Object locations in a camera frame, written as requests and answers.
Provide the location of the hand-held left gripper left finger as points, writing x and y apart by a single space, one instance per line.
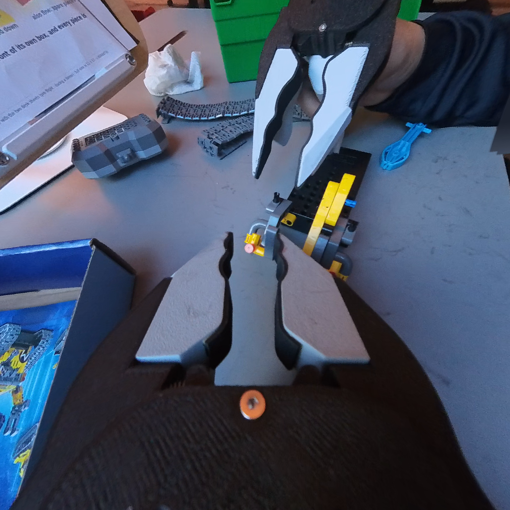
183 314

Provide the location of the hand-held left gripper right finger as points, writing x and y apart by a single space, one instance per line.
322 314

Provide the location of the wooden display board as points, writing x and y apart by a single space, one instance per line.
135 24

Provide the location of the person's right hand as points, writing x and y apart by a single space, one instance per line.
402 55

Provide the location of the grey desk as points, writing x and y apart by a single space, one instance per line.
159 207

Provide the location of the white stand base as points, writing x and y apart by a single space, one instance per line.
71 139

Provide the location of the dark blue cardboard box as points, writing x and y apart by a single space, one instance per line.
107 287

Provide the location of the black perforated brick model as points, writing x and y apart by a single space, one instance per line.
310 191

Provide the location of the colourful instruction booklet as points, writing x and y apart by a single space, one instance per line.
32 378

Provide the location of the blue brick separator tool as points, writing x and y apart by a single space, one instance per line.
398 153

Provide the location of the yellow perforated beam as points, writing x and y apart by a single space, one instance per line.
326 207

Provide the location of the printed instruction sheet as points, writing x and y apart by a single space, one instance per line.
51 59

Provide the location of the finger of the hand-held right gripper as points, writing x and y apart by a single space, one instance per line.
273 91
338 99

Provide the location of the person's right forearm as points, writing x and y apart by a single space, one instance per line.
458 71

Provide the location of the green storage bin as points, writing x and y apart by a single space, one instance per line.
239 40

